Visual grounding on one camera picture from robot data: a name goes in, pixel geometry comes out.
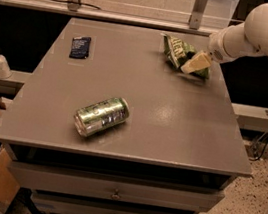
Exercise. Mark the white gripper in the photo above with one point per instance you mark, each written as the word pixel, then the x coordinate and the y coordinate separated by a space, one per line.
pixel 216 48

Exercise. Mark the green jalapeno chip bag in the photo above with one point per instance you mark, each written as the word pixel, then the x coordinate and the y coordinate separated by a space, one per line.
pixel 176 51

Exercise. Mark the green soda can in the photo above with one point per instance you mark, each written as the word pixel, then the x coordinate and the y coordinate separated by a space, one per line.
pixel 100 116

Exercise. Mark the dark blue snack packet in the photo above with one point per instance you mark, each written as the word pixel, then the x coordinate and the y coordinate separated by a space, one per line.
pixel 80 47

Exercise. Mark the grey drawer cabinet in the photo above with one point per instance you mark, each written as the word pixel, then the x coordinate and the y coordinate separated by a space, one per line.
pixel 175 154

